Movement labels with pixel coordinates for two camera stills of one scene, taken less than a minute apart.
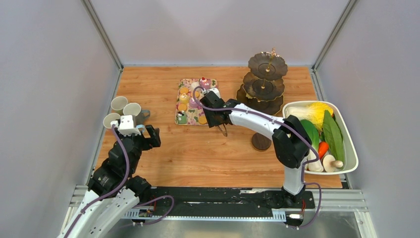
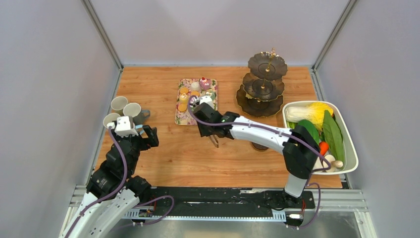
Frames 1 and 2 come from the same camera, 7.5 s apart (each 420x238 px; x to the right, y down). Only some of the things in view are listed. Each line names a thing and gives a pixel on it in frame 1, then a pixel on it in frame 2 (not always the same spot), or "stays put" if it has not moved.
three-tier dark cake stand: [263, 86] stays put
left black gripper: [154, 140] stays put
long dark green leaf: [334, 136] stays put
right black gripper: [211, 122] → [204, 132]
